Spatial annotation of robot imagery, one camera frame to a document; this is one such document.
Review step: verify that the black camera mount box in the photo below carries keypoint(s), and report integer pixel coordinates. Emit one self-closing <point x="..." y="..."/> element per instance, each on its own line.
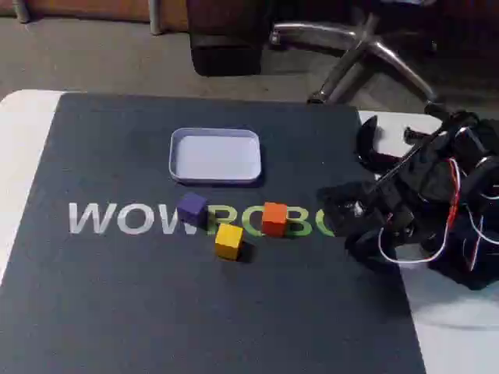
<point x="343" y="210"/>

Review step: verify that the orange wooden block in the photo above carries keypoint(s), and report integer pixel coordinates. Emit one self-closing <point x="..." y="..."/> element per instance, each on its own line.
<point x="274" y="220"/>

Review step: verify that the chrome office chair base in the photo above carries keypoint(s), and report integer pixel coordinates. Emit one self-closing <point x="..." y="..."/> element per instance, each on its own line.
<point x="374" y="50"/>

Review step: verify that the purple wooden block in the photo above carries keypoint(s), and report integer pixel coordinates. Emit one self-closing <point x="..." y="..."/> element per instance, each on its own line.
<point x="192" y="208"/>

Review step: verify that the dark mat with WOWROBO print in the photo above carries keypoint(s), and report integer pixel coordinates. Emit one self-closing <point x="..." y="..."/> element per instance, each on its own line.
<point x="156" y="304"/>

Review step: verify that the brown wooden board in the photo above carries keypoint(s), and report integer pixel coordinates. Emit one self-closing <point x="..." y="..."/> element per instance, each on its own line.
<point x="78" y="8"/>

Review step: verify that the yellow wooden block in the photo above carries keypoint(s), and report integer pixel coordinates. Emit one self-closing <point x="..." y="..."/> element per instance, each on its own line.
<point x="229" y="241"/>

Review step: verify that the white rectangular tray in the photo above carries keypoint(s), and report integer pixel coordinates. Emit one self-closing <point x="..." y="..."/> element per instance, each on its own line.
<point x="214" y="156"/>

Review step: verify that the black table clamp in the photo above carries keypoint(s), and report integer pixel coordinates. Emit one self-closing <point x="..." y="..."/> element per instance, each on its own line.
<point x="364" y="148"/>

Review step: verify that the grey metal leg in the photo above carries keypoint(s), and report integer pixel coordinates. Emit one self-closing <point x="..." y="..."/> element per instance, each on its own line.
<point x="156" y="17"/>
<point x="20" y="9"/>

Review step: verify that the dark brown cabinet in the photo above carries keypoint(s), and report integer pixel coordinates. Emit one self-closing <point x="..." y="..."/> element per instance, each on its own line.
<point x="226" y="39"/>

